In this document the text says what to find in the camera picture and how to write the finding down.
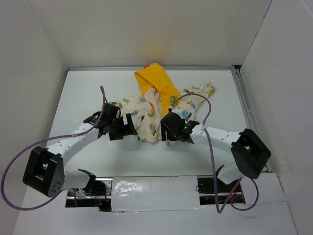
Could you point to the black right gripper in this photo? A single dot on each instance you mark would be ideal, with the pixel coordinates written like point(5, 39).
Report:
point(164, 130)

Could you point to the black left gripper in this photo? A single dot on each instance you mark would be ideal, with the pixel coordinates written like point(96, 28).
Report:
point(125, 129)

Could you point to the cream yellow dinosaur print jacket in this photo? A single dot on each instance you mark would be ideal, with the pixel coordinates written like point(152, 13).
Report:
point(157, 94)

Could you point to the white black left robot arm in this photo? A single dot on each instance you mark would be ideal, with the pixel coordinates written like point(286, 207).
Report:
point(45, 170)

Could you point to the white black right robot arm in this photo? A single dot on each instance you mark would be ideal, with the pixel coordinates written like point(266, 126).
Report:
point(250, 154)

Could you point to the white taped base cover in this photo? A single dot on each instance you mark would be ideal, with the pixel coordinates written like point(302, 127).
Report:
point(138, 194)

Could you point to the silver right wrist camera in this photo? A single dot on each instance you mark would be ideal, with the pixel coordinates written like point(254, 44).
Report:
point(175, 109)

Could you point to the aluminium rail frame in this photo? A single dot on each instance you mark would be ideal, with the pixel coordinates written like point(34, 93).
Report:
point(81, 97)

